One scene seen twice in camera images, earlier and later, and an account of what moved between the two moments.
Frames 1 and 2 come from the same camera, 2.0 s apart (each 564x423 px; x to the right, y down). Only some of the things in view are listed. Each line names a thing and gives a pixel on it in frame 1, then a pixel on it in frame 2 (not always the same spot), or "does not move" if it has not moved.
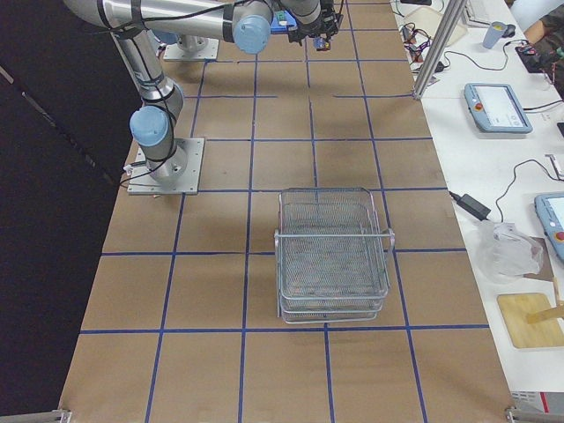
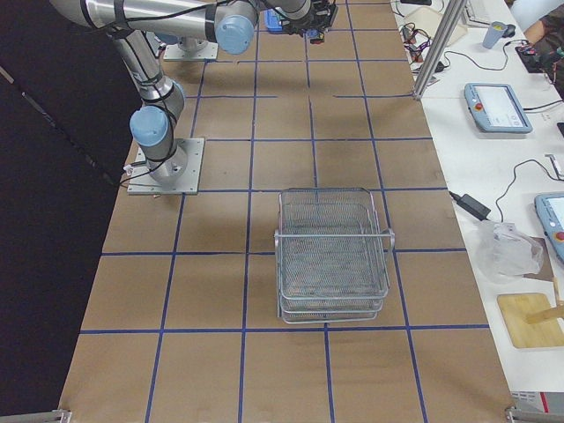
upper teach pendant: x=496 y=108 does not move
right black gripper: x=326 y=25 to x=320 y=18
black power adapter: x=471 y=205 does not move
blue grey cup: x=493 y=34 does not move
